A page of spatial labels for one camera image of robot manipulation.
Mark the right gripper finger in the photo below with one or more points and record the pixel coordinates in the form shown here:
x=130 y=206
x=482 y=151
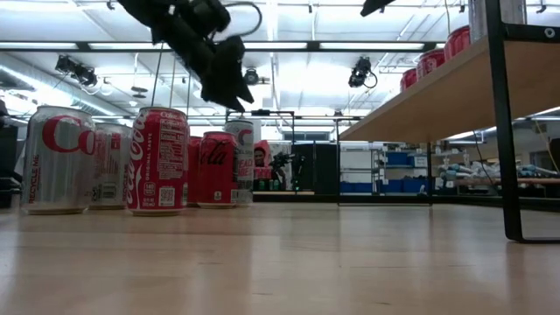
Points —
x=376 y=5

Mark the tall slim silver can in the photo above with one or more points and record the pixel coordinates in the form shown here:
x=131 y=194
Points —
x=245 y=153
x=477 y=17

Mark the red Coca-Cola can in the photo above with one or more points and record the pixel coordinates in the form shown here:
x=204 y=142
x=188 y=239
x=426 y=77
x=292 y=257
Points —
x=431 y=63
x=409 y=79
x=457 y=44
x=157 y=175

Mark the red Coke Zero can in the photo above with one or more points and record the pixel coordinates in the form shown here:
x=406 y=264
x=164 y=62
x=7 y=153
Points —
x=216 y=184
x=194 y=170

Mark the black background robot arm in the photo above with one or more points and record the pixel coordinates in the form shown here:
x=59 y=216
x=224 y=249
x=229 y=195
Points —
x=282 y=162

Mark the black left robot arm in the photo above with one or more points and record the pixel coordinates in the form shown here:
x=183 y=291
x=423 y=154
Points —
x=144 y=9

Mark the person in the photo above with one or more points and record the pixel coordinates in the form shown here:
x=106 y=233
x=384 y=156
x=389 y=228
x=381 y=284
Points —
x=262 y=157

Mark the black overhead beam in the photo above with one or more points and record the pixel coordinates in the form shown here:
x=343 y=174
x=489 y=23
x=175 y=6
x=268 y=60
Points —
x=312 y=45

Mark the black cabinet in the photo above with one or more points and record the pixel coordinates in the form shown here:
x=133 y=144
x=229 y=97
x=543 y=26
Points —
x=315 y=168

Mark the white shelving blue bins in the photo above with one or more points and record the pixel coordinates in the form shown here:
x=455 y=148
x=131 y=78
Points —
x=359 y=162

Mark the silver Diet Coke can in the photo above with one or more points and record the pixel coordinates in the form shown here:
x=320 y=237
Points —
x=57 y=175
x=111 y=166

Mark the cluttered background table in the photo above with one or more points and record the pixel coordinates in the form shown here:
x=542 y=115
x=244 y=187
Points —
x=481 y=180

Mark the black background equipment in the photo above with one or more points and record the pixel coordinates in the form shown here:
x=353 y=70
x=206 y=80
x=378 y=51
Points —
x=9 y=166

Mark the black ceiling camera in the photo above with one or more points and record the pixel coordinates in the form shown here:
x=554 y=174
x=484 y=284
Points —
x=251 y=76
x=361 y=72
x=79 y=72

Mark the black aluminium table frame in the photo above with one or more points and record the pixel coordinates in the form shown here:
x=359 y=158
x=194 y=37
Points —
x=306 y=198

